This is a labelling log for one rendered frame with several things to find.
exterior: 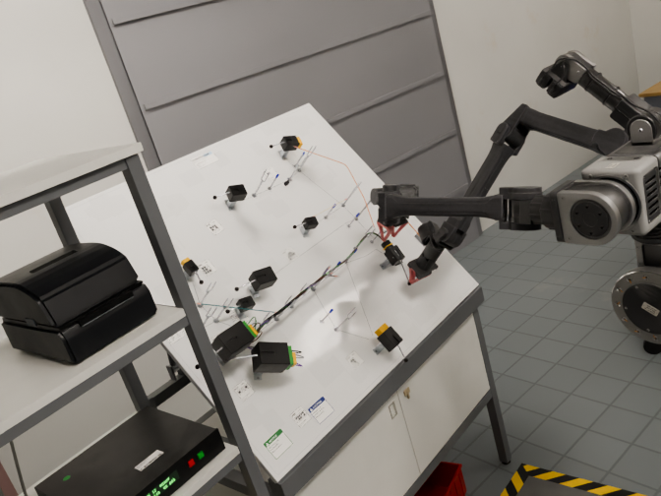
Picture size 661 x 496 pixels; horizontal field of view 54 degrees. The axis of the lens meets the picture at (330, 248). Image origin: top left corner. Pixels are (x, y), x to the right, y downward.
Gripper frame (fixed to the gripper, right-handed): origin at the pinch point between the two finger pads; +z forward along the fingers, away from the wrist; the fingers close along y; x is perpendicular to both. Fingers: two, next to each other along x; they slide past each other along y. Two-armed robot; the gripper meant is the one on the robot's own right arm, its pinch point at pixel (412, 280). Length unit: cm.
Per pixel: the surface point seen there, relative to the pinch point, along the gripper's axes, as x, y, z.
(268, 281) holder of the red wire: -18, 55, -7
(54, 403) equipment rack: 1, 131, -28
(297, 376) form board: 8, 57, 8
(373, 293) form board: -4.6, 12.8, 6.2
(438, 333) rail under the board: 18.3, -2.5, 10.2
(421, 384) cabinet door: 27.6, 7.0, 24.2
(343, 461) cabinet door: 34, 52, 24
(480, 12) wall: -196, -304, 36
